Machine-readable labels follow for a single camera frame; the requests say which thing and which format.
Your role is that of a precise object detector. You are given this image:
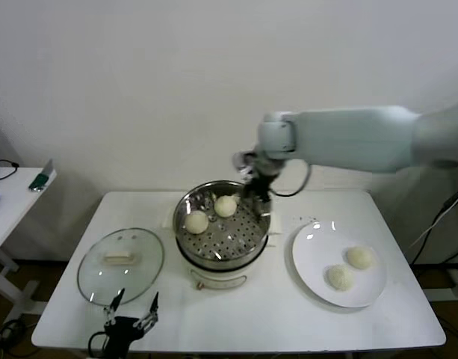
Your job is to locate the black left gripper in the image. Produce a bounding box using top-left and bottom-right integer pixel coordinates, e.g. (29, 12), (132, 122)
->
(103, 287), (160, 358)

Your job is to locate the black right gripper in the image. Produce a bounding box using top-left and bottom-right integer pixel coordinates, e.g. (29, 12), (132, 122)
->
(241, 156), (285, 220)

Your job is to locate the white steamed baozi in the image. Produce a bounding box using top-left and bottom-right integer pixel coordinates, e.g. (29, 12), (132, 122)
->
(184, 211), (210, 235)
(346, 245), (377, 270)
(213, 195), (238, 218)
(327, 264), (355, 291)

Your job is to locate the round glass pot lid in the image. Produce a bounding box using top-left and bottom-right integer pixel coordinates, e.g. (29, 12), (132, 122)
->
(76, 227), (165, 307)

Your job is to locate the steel steamer basket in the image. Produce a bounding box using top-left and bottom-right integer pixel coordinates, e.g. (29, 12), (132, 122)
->
(161, 180), (282, 269)

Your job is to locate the white oval plate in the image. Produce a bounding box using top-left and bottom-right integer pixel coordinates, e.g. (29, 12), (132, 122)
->
(291, 221), (387, 308)

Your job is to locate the white electric cooker base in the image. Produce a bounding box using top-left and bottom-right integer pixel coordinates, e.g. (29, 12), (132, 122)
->
(175, 233), (279, 292)

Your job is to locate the white side table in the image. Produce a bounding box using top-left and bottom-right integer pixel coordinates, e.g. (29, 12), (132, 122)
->
(0, 167), (58, 315)

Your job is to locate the white cabinet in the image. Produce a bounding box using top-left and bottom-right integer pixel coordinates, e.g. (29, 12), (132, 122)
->
(413, 166), (458, 296)

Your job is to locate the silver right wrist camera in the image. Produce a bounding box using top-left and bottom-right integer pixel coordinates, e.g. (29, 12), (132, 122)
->
(232, 151), (254, 175)

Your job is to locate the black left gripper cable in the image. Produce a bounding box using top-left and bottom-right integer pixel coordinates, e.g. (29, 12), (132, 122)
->
(87, 331), (112, 356)

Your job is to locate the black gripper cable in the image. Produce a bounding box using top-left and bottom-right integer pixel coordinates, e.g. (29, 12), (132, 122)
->
(87, 331), (112, 356)
(269, 160), (312, 198)

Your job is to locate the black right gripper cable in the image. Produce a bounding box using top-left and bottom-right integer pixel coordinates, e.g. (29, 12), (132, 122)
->
(269, 160), (312, 198)

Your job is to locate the black floor cable bundle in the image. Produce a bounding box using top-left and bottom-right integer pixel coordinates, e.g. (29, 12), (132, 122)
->
(0, 317), (31, 352)

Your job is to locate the black hanging cable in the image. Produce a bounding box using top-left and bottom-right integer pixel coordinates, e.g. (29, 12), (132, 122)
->
(411, 212), (458, 267)

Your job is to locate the white cable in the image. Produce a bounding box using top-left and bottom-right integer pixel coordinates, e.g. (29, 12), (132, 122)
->
(409, 203), (448, 250)

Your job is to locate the thin black looped cable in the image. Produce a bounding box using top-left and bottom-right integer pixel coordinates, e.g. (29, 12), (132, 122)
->
(0, 159), (19, 183)

